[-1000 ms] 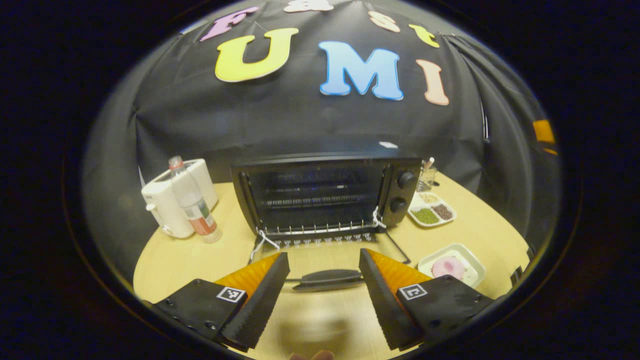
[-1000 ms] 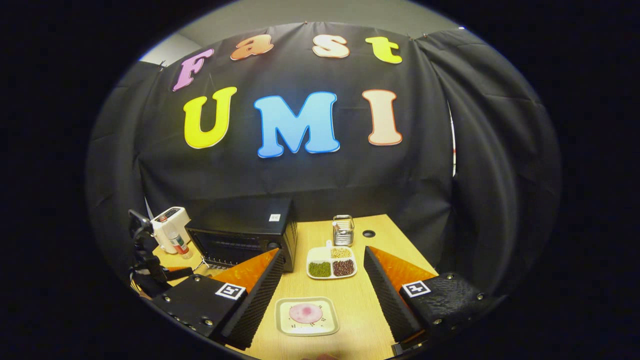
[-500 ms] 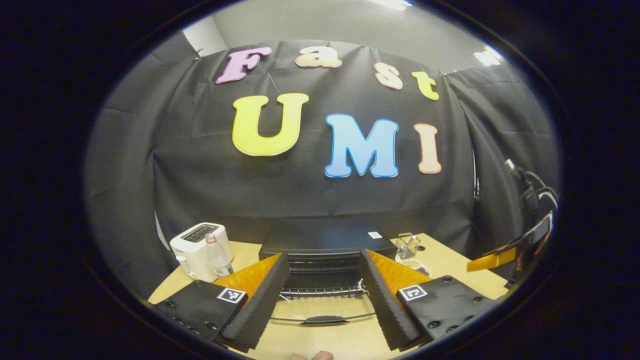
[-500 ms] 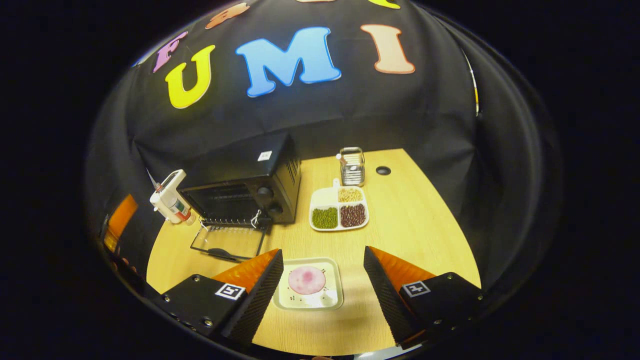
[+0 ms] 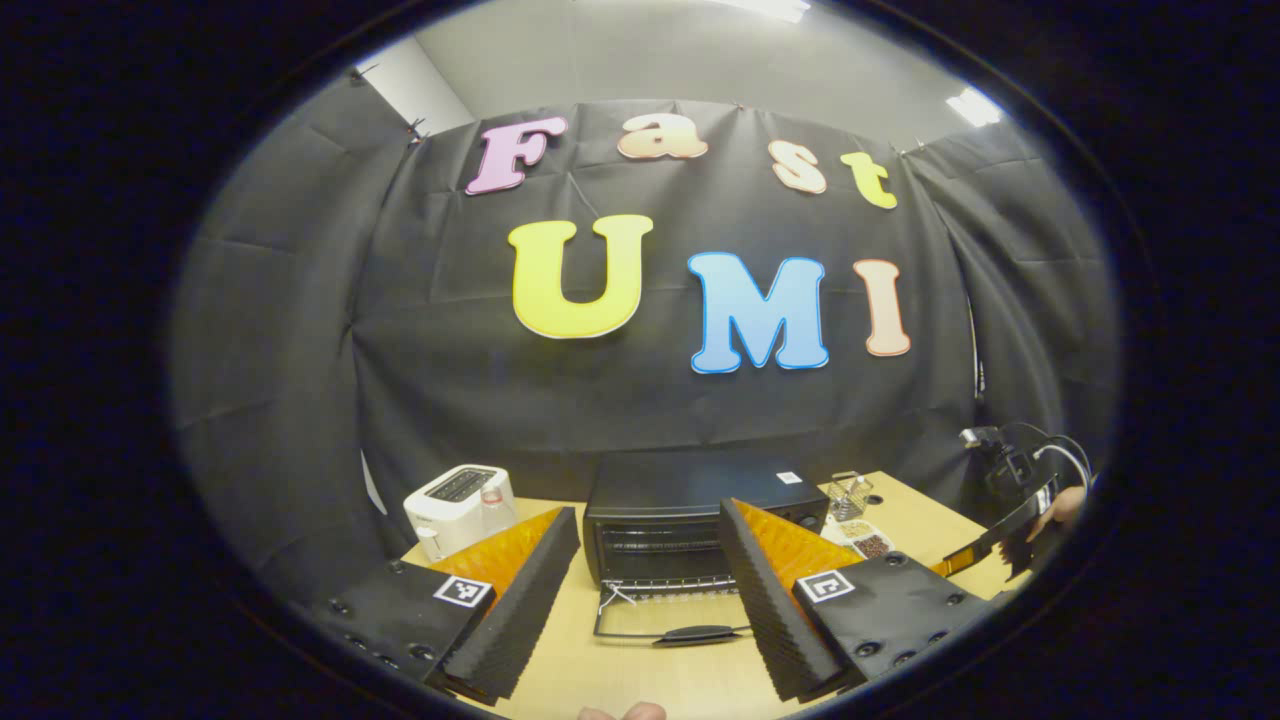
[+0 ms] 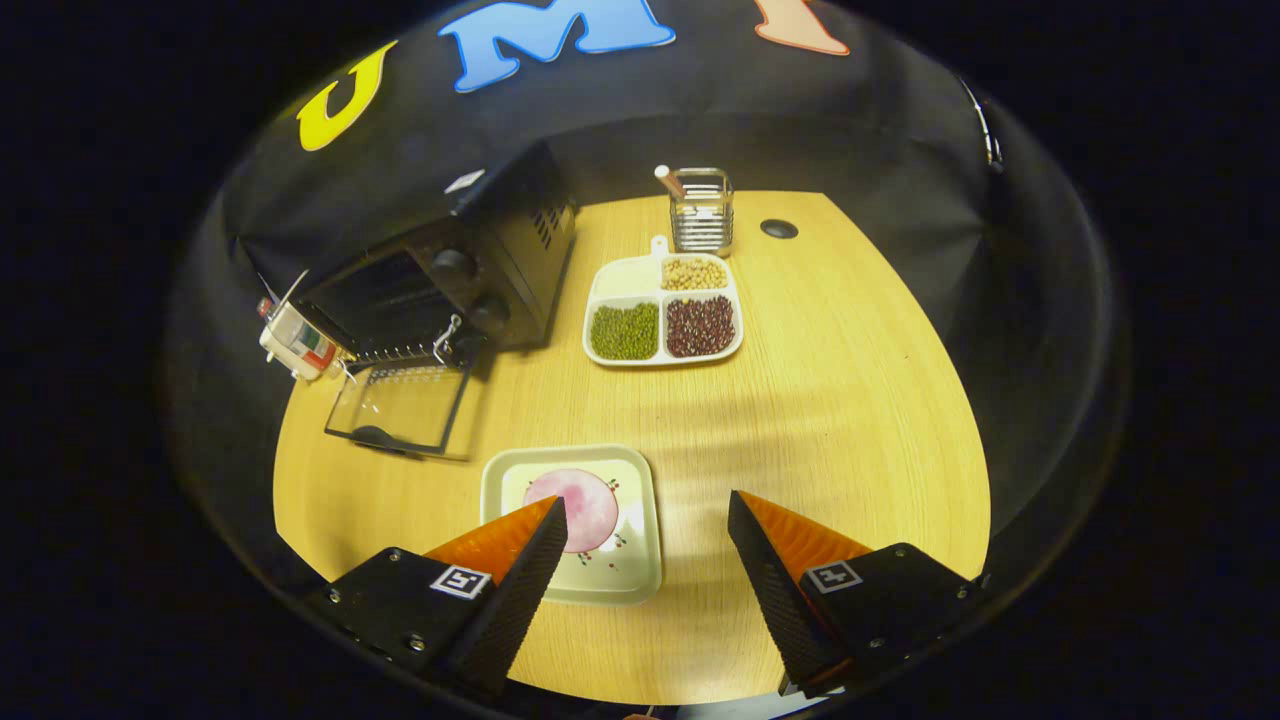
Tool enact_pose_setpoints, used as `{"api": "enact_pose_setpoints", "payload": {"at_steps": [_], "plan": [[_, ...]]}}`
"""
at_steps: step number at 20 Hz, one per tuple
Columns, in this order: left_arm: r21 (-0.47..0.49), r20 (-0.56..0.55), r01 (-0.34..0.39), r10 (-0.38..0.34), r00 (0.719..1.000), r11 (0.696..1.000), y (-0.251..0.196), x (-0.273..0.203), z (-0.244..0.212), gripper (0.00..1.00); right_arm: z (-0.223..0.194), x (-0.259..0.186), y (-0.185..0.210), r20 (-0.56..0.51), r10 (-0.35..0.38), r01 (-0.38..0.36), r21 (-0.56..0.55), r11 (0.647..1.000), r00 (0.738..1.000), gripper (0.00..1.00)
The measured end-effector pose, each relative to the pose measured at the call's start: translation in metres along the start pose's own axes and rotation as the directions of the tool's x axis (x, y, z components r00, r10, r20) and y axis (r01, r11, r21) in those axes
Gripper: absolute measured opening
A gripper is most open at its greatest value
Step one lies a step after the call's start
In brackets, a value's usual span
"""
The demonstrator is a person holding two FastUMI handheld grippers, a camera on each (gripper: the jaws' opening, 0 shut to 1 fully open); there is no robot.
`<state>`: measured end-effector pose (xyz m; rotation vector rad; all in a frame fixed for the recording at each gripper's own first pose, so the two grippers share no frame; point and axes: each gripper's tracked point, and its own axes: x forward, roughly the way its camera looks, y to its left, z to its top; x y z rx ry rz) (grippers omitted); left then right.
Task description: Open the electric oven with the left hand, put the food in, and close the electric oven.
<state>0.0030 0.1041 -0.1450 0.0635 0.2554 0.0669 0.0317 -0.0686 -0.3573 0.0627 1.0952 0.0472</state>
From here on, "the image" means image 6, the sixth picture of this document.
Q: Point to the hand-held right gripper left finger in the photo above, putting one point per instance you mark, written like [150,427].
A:
[525,590]

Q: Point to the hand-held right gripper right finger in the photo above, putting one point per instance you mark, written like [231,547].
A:
[775,590]

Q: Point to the pink round food slice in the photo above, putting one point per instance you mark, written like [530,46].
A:
[585,505]

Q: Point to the square white plate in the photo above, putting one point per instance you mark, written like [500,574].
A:
[630,560]

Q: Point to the black electric oven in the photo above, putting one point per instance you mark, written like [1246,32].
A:
[520,240]

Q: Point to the pile of red beans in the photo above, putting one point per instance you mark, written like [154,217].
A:
[700,326]

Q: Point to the pile of green mung beans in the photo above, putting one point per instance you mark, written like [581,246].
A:
[625,332]

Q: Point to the white divided bean tray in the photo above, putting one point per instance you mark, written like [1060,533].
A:
[625,280]

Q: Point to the pile of yellow soybeans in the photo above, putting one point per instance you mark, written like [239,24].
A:
[694,274]

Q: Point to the white toaster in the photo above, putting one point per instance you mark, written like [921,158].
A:
[295,345]

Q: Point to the clear utensil holder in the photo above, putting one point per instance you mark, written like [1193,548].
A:
[702,215]

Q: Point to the white-tipped brown stick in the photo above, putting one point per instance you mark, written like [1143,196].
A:
[665,177]

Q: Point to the black backdrop cloth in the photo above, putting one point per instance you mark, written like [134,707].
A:
[600,120]

